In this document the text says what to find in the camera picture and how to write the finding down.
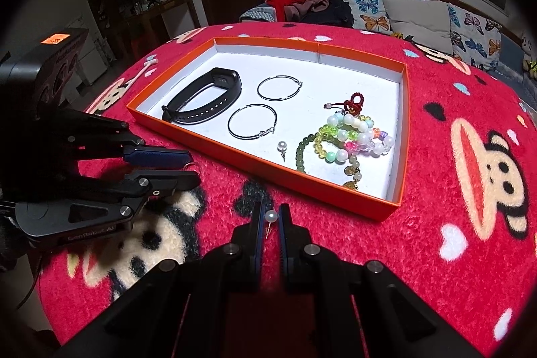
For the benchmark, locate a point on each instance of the orange cardboard tray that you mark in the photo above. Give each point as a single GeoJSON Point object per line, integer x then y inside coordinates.
{"type": "Point", "coordinates": [310, 98]}

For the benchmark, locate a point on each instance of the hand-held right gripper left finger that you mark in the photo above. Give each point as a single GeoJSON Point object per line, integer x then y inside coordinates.
{"type": "Point", "coordinates": [260, 244]}

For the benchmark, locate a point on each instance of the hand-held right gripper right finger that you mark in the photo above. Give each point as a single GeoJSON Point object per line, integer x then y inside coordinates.
{"type": "Point", "coordinates": [283, 249]}

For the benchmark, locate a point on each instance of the wooden side table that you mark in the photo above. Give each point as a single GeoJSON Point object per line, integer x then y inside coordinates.
{"type": "Point", "coordinates": [163, 18]}

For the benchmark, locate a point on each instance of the pearl stud earring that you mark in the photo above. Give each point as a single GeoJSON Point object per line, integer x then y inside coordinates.
{"type": "Point", "coordinates": [282, 146]}
{"type": "Point", "coordinates": [271, 216]}

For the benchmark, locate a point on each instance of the pile of plush toys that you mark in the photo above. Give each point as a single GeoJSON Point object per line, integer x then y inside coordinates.
{"type": "Point", "coordinates": [529, 60]}

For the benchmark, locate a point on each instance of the butterfly print pillow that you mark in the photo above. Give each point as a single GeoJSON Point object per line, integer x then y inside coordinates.
{"type": "Point", "coordinates": [367, 5]}
{"type": "Point", "coordinates": [474, 35]}

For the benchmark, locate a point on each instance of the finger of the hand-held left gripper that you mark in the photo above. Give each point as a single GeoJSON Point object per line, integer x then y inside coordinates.
{"type": "Point", "coordinates": [159, 157]}
{"type": "Point", "coordinates": [168, 181]}

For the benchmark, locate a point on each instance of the beige pillow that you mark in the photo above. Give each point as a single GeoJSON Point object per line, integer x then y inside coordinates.
{"type": "Point", "coordinates": [419, 22]}

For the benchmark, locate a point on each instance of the red printed blanket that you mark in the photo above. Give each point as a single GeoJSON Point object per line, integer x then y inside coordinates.
{"type": "Point", "coordinates": [419, 278]}

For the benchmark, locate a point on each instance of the red garment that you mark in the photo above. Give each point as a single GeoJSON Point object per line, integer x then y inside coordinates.
{"type": "Point", "coordinates": [281, 1]}

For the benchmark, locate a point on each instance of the black wristband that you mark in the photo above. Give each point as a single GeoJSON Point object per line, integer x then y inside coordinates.
{"type": "Point", "coordinates": [218, 79]}

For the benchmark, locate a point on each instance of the white storage box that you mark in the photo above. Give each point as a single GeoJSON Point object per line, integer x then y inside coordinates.
{"type": "Point", "coordinates": [94, 60]}

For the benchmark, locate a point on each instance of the blue sofa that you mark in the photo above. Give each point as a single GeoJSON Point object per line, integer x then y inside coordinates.
{"type": "Point", "coordinates": [512, 52]}

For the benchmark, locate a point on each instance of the grey knit throw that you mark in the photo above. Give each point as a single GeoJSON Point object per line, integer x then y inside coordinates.
{"type": "Point", "coordinates": [258, 14]}

